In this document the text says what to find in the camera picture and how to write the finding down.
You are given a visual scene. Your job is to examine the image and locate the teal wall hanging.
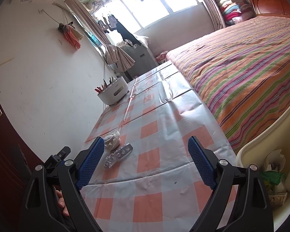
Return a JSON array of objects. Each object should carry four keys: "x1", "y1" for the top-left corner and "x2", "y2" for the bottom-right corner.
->
[{"x1": 87, "y1": 30, "x2": 99, "y2": 46}]

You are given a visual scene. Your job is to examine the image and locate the stack of folded blankets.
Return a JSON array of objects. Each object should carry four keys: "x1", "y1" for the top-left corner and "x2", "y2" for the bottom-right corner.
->
[{"x1": 211, "y1": 0, "x2": 255, "y2": 26}]

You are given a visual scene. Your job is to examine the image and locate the dark wooden door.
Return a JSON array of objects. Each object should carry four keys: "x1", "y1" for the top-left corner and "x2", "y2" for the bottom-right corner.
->
[{"x1": 0, "y1": 77, "x2": 46, "y2": 232}]

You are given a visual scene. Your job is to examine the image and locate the pink stool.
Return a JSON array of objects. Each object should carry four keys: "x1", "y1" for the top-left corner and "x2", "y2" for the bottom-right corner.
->
[{"x1": 156, "y1": 51, "x2": 170, "y2": 62}]

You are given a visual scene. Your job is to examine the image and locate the beige lace cap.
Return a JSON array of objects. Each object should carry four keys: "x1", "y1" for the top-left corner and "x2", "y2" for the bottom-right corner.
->
[{"x1": 104, "y1": 130, "x2": 121, "y2": 150}]

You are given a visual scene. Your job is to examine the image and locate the bed with striped cover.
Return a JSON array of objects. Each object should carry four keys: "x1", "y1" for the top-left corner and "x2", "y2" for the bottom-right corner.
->
[{"x1": 165, "y1": 17, "x2": 290, "y2": 155}]

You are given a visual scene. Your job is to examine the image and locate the bundle of red sticks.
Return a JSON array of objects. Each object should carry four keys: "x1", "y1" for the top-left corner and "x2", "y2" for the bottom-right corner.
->
[{"x1": 94, "y1": 76, "x2": 115, "y2": 94}]

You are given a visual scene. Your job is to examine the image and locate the orange cloth on wall hook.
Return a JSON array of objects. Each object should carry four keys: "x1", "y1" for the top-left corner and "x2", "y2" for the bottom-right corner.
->
[{"x1": 58, "y1": 22, "x2": 84, "y2": 50}]

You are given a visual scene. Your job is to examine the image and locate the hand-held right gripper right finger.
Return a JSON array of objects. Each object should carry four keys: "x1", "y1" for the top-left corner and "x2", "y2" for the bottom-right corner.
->
[{"x1": 188, "y1": 136, "x2": 274, "y2": 232}]

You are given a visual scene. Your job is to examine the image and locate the patterned paper carton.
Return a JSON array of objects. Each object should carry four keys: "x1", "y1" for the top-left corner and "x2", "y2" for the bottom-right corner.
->
[{"x1": 268, "y1": 192, "x2": 288, "y2": 207}]

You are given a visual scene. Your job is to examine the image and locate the green plastic bag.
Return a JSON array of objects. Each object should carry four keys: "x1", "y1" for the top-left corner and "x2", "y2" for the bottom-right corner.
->
[{"x1": 261, "y1": 170, "x2": 287, "y2": 186}]

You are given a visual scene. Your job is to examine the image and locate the white round pot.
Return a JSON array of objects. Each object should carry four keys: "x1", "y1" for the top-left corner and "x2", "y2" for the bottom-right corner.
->
[{"x1": 97, "y1": 77, "x2": 129, "y2": 106}]

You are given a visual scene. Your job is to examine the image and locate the cream plastic bin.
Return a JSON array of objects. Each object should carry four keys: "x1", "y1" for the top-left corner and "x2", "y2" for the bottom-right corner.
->
[{"x1": 234, "y1": 99, "x2": 290, "y2": 232}]

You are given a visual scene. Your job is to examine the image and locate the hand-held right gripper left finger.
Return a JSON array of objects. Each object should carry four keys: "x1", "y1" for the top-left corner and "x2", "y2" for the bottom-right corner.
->
[{"x1": 19, "y1": 136, "x2": 105, "y2": 232}]

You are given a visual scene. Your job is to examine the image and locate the grey white appliance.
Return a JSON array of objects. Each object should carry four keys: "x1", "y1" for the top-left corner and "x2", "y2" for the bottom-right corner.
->
[{"x1": 124, "y1": 45, "x2": 159, "y2": 79}]

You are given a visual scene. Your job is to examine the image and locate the person's left hand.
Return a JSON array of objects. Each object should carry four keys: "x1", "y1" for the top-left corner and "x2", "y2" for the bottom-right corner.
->
[{"x1": 54, "y1": 189, "x2": 70, "y2": 217}]

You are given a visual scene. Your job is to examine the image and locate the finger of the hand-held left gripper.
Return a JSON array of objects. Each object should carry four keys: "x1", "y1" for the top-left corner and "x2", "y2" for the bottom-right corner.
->
[{"x1": 44, "y1": 146, "x2": 71, "y2": 171}]

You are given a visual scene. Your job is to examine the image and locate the silver blister pack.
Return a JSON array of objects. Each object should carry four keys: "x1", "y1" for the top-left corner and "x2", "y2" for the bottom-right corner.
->
[{"x1": 103, "y1": 143, "x2": 133, "y2": 169}]

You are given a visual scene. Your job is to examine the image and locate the small clothes on peg hanger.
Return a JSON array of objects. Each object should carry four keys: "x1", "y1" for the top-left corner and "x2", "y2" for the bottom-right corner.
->
[{"x1": 97, "y1": 14, "x2": 119, "y2": 33}]

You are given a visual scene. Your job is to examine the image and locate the tied striped curtain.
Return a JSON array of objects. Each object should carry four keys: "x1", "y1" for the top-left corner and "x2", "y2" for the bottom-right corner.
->
[{"x1": 64, "y1": 0, "x2": 136, "y2": 72}]

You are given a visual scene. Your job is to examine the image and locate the black hanging garment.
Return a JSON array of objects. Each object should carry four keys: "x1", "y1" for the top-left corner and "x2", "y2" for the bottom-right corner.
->
[{"x1": 116, "y1": 20, "x2": 142, "y2": 46}]

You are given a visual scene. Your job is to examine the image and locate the cream cloth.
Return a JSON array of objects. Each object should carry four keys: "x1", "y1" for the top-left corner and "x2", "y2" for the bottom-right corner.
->
[{"x1": 117, "y1": 35, "x2": 149, "y2": 49}]

